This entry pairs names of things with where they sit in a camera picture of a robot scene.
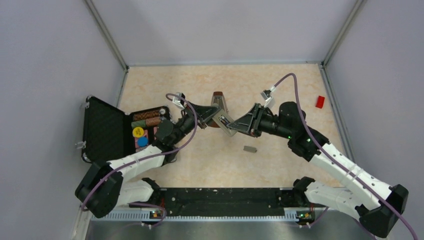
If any brown wooden metronome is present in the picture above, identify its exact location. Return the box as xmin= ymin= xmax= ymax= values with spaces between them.
xmin=211 ymin=91 xmax=229 ymax=113

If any grey battery compartment cover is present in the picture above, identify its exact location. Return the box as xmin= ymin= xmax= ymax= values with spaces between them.
xmin=243 ymin=145 xmax=258 ymax=153

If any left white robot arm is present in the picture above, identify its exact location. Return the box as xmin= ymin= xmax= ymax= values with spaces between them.
xmin=75 ymin=103 xmax=221 ymax=218

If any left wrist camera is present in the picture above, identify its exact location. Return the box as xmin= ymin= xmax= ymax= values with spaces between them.
xmin=172 ymin=92 xmax=186 ymax=110

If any white remote control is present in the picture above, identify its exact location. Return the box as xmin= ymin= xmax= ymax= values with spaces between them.
xmin=212 ymin=109 xmax=237 ymax=137

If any yellow round chip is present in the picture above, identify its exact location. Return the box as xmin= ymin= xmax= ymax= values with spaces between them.
xmin=132 ymin=126 xmax=145 ymax=138

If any blue round chip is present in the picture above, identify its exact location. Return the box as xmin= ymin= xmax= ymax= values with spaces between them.
xmin=136 ymin=136 xmax=149 ymax=148

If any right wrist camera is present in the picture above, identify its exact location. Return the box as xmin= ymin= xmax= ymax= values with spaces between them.
xmin=260 ymin=85 xmax=276 ymax=109

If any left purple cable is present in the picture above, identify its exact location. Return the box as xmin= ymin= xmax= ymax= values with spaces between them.
xmin=80 ymin=93 xmax=199 ymax=212

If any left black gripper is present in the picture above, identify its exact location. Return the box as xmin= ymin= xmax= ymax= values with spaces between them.
xmin=172 ymin=101 xmax=224 ymax=145

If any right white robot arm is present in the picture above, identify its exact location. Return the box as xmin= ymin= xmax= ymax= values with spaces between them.
xmin=228 ymin=101 xmax=409 ymax=238

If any purple cable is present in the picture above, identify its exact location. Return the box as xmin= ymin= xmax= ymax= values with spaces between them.
xmin=269 ymin=72 xmax=419 ymax=240
xmin=80 ymin=93 xmax=199 ymax=212

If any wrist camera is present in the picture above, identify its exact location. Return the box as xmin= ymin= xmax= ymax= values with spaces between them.
xmin=172 ymin=92 xmax=186 ymax=110
xmin=260 ymin=85 xmax=276 ymax=109

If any black poker chip case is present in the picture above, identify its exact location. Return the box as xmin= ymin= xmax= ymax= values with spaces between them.
xmin=76 ymin=95 xmax=171 ymax=164

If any red small block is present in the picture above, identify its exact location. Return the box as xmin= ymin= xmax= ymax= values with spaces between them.
xmin=315 ymin=95 xmax=326 ymax=109

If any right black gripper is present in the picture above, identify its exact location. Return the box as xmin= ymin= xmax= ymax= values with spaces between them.
xmin=228 ymin=103 xmax=293 ymax=140

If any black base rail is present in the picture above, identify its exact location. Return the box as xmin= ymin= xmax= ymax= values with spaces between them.
xmin=81 ymin=187 xmax=379 ymax=229

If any pink card deck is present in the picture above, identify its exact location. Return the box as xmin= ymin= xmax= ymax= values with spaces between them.
xmin=134 ymin=126 xmax=157 ymax=150

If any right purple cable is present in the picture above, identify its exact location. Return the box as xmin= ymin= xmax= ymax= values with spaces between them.
xmin=269 ymin=72 xmax=419 ymax=240

